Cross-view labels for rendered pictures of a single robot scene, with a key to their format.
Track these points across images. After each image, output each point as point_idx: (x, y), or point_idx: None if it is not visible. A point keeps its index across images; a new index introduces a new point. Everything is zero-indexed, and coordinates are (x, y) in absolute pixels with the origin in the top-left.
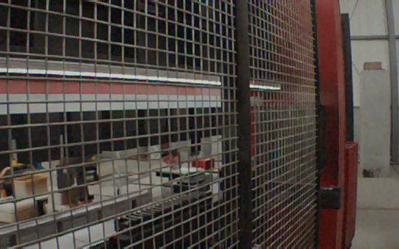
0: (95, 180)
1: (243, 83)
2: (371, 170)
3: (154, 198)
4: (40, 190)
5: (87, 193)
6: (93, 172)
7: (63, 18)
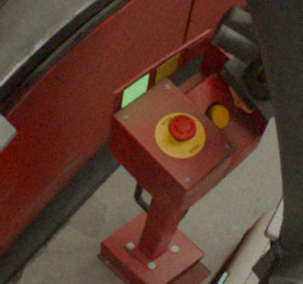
0: (219, 23)
1: None
2: None
3: (8, 54)
4: None
5: (246, 67)
6: (229, 9)
7: None
